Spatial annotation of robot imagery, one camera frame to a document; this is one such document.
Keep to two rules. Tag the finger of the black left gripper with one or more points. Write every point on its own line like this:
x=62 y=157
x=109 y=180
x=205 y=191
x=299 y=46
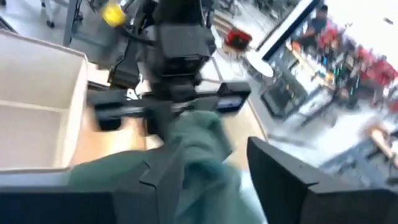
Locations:
x=160 y=119
x=203 y=104

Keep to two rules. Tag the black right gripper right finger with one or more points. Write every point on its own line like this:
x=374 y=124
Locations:
x=295 y=199

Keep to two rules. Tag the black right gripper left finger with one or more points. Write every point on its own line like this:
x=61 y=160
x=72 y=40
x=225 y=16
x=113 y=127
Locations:
x=149 y=202

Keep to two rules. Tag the green garment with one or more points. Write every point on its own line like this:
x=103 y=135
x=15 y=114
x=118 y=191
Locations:
x=205 y=174

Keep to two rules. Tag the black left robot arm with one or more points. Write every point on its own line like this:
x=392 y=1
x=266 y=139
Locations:
x=177 y=11

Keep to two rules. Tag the round base floor stand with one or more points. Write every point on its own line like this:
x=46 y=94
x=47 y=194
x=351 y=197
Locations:
x=259 y=63

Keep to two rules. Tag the red object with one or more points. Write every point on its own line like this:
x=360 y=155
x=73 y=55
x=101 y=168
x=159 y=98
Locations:
x=237 y=39

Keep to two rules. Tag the cluttered workbench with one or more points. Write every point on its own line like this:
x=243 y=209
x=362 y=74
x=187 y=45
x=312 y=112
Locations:
x=298 y=77

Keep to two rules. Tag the white caster chair leg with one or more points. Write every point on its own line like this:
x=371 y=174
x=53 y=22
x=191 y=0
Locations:
x=49 y=15

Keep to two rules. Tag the person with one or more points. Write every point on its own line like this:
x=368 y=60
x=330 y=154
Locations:
x=317 y=25

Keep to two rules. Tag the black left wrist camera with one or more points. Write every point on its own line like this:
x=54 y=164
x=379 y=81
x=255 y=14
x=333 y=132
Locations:
x=183 y=46

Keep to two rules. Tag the grey metal post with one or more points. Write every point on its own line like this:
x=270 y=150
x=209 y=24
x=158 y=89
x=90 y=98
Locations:
x=70 y=21

